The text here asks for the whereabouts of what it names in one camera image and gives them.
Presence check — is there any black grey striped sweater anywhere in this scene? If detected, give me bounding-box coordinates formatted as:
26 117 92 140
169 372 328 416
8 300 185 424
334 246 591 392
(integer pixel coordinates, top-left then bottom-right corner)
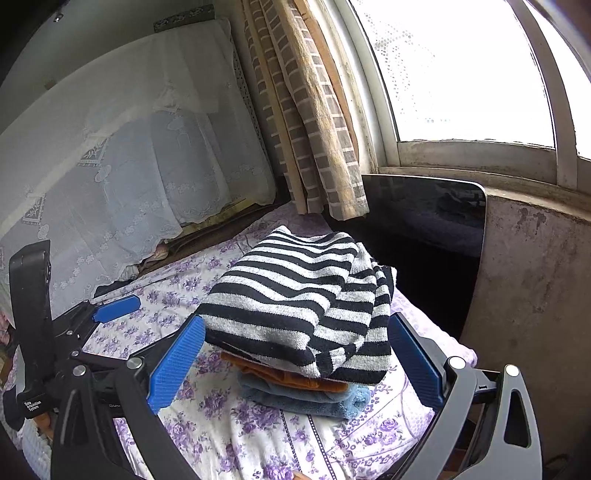
196 226 398 384

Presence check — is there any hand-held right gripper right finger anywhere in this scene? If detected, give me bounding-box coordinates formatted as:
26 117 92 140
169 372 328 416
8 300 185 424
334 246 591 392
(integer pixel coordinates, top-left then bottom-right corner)
388 311 543 480

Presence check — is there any bundle of pale clothes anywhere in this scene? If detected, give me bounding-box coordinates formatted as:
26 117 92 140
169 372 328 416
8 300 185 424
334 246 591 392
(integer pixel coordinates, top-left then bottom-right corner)
139 244 171 273

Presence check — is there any brown woven mat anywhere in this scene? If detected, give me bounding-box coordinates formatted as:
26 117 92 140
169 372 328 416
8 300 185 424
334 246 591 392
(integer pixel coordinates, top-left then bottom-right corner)
139 198 278 273

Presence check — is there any glossy black panel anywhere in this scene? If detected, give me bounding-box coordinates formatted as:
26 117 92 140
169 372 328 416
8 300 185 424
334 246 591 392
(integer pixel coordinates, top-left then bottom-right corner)
360 174 488 342

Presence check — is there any purple floral bed sheet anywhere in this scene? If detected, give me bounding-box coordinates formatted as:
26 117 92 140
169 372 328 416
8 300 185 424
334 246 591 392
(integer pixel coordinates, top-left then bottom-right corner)
83 203 478 480

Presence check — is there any window with white frame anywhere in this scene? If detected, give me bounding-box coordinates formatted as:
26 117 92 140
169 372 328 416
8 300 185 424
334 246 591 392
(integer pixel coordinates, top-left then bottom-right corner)
323 0 591 190

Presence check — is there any pale blue lace cover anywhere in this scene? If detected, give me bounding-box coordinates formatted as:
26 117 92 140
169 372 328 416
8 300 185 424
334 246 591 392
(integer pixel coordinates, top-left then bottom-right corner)
0 16 278 315

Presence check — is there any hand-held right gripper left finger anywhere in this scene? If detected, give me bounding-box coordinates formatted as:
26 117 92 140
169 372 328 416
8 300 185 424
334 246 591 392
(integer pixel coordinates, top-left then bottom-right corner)
50 316 206 480

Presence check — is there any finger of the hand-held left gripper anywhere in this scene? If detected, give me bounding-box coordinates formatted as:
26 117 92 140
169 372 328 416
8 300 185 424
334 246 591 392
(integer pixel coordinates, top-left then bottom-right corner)
51 294 142 334

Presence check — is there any orange folded cloth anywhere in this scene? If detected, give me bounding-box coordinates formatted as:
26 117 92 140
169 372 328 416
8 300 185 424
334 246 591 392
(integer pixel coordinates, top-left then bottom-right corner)
221 352 348 393

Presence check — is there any blue folded towel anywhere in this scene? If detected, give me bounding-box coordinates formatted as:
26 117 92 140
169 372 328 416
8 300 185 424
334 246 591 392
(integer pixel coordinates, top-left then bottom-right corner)
238 371 372 420

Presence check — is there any dark cloth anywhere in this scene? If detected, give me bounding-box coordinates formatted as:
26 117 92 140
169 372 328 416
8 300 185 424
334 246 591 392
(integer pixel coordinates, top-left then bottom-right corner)
95 272 139 298

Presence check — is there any brick pattern curtain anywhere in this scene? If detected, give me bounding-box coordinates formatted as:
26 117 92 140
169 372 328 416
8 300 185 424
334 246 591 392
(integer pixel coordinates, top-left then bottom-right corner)
242 0 370 220

